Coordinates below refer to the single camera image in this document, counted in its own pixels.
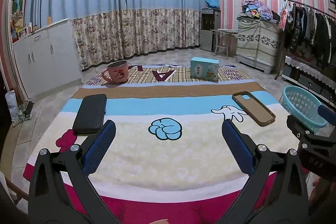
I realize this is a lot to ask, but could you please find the person's right hand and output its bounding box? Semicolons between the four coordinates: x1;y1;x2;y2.
311;178;331;201

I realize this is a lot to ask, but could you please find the row of hanging clothes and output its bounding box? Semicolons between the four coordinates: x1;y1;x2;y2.
285;2;336;67

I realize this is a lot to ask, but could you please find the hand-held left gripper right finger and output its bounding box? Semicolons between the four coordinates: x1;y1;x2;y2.
222;119;308;224

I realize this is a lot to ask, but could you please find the small grey stand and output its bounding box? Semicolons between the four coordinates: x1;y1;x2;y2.
24;99;34;115

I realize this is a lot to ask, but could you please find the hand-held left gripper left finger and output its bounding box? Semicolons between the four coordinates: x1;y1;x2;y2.
28;119;124;224

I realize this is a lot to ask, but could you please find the cartoon printed blanket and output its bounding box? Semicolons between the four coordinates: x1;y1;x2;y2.
23;65;310;224

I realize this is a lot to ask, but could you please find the pink mug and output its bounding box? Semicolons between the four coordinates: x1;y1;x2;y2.
101;61;130;84

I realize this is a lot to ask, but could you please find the pile of folded clothes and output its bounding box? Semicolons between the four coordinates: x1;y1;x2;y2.
238;0;280;22

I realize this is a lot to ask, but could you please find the light blue plastic basket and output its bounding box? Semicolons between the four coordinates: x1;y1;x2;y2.
282;85;328;132

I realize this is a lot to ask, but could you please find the grey water dispenser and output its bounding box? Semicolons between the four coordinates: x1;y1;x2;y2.
200;8;221;52

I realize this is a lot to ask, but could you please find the low cabinet with lace cloth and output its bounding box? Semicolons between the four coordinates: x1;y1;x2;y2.
281;55;336;106

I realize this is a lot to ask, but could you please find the pink hanging bag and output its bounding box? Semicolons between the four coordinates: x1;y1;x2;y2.
278;2;289;30

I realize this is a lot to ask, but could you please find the brown phone case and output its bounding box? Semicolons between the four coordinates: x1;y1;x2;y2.
232;91;276;127

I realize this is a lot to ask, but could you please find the small wooden stool table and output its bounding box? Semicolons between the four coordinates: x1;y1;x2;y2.
210;29;238;58

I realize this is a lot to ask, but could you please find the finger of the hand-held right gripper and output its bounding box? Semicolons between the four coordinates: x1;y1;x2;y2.
287;115;318;144
317;105;336;123

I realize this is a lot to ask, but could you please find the patterned cloth covered cabinet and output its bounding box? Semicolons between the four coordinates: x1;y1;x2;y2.
236;17;282;75

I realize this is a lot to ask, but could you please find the white patterned bag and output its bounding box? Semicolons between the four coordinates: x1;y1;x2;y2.
5;91;24;127

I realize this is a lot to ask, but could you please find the metal clothes rack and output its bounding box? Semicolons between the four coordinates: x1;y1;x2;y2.
274;0;336;81

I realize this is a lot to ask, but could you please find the teal cardboard box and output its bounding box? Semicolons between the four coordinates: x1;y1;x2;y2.
189;57;219;82

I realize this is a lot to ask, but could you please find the black flat case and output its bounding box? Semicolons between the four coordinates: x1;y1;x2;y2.
73;94;107;135

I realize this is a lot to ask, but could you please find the white cabinet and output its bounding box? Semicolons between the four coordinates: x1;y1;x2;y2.
13;18;82;101

